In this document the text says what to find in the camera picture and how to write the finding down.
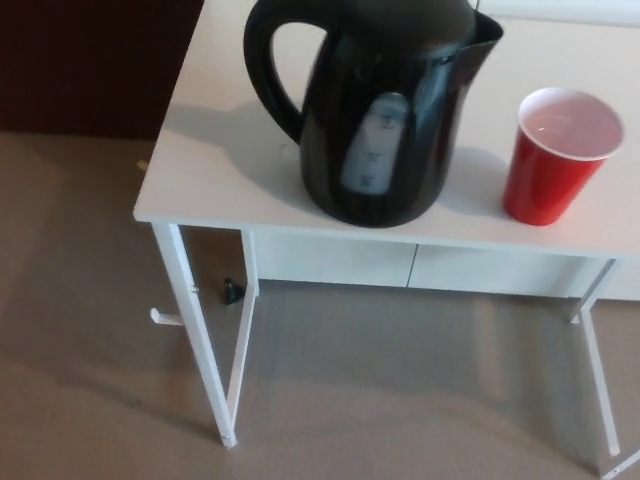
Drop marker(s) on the black electric kettle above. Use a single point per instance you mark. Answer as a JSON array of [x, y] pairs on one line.
[[425, 150]]

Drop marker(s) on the red plastic cup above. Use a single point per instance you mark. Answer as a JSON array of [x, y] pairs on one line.
[[537, 185]]

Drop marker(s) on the white cabinet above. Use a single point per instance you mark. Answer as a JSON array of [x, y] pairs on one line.
[[325, 260]]

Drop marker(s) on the small black plug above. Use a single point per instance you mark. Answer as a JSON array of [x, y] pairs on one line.
[[233, 291]]

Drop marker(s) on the white table with metal legs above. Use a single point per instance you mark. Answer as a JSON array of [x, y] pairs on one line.
[[200, 325]]

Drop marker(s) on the white hook on table leg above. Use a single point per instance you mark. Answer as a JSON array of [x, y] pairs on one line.
[[162, 320]]

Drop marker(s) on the small yellow floor scrap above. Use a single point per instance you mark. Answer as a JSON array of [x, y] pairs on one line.
[[142, 163]]

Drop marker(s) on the dark red-brown panel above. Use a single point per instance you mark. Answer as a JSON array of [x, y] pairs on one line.
[[90, 65]]

